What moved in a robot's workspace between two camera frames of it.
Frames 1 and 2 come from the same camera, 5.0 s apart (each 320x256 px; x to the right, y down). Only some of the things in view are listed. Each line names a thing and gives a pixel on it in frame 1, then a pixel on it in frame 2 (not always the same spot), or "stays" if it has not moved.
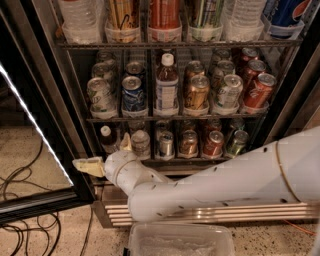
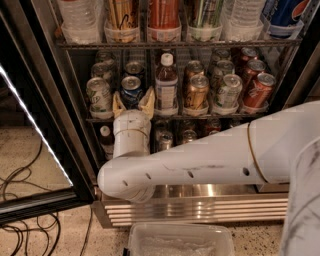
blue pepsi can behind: x=134 y=67 stays
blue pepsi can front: x=132 y=93 stays
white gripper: x=114 y=165 -> x=132 y=121
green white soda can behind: x=102 y=70 stays
